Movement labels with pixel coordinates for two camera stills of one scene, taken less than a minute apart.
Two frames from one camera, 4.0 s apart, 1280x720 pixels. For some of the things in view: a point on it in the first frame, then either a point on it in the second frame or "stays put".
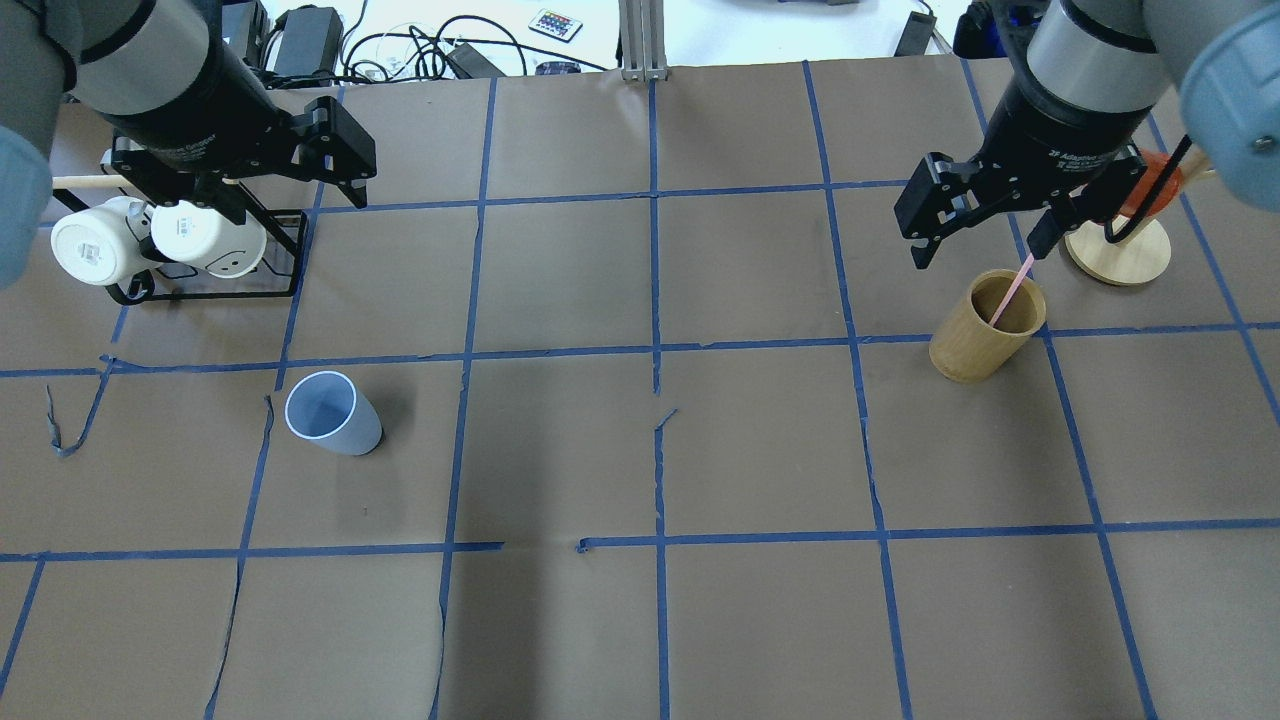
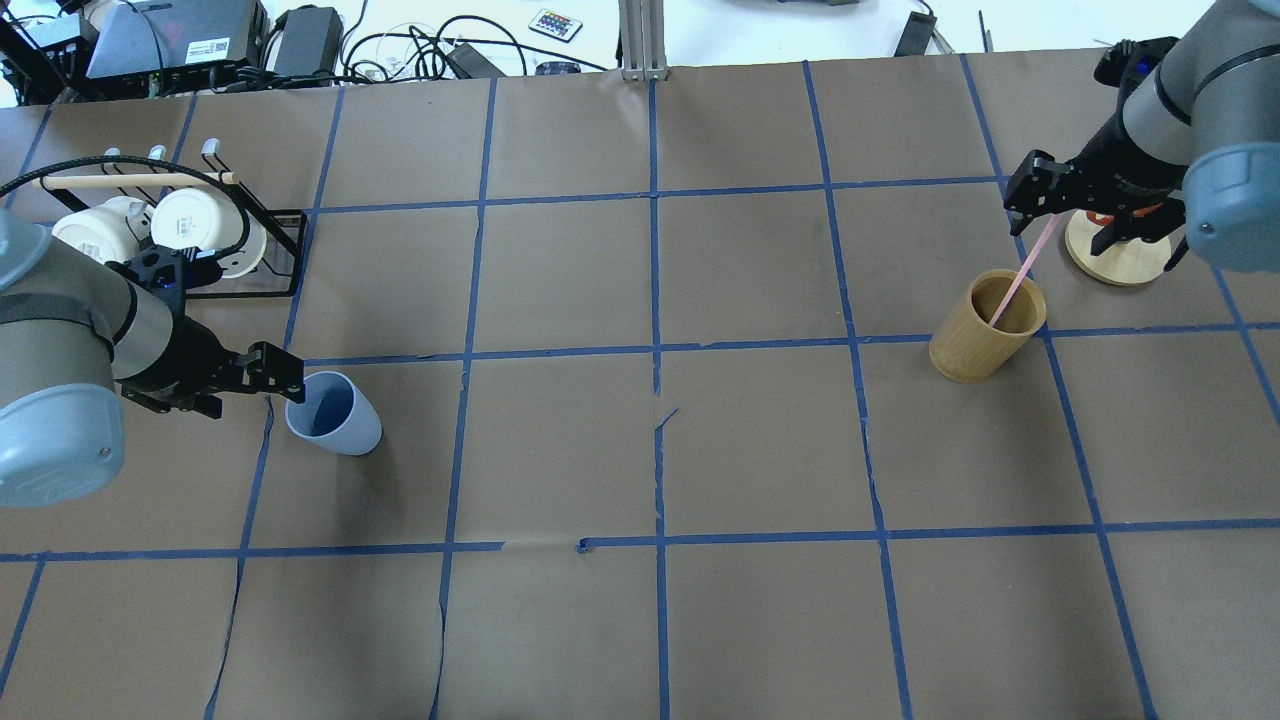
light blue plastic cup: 327,408 stays put
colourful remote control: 555,25 stays put
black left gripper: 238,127 to 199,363
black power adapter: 310,42 stays put
